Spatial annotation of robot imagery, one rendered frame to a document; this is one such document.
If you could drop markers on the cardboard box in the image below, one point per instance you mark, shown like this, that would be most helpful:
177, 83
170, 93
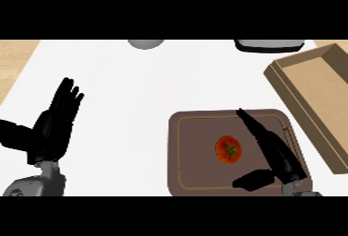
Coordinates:
313, 92

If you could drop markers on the grey and black appliance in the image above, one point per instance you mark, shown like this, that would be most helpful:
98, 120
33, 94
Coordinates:
269, 45

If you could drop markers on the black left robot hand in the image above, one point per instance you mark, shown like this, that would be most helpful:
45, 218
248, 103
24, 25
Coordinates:
50, 129

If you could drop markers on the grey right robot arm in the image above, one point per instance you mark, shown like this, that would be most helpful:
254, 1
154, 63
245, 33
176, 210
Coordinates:
297, 190

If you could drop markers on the brown tray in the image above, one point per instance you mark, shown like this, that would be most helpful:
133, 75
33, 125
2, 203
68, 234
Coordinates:
199, 153

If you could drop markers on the grey round object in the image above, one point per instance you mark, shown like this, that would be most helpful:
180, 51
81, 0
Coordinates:
145, 43

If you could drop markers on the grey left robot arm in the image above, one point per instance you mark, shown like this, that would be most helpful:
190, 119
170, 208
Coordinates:
40, 182

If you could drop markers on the red tomato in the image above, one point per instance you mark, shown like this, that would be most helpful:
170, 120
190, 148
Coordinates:
229, 150

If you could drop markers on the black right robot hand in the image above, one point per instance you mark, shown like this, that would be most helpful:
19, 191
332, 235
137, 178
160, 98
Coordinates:
275, 150

